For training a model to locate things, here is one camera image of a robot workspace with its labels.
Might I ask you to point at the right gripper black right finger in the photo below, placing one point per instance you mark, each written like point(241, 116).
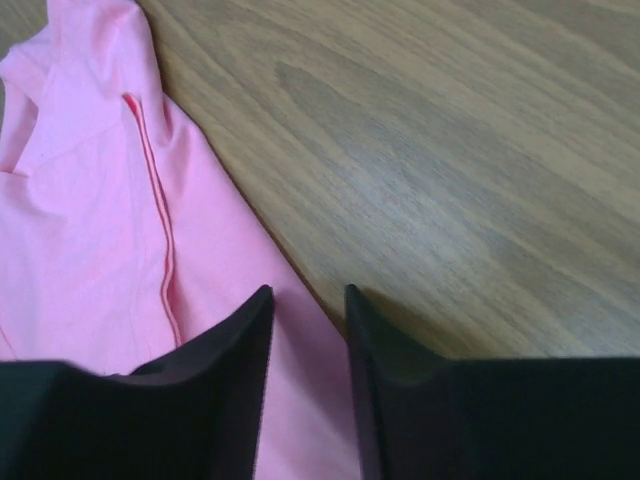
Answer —
point(420, 415)

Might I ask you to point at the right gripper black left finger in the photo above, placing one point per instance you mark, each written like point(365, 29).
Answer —
point(193, 413)

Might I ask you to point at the pink t shirt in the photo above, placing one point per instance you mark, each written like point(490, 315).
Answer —
point(122, 237)

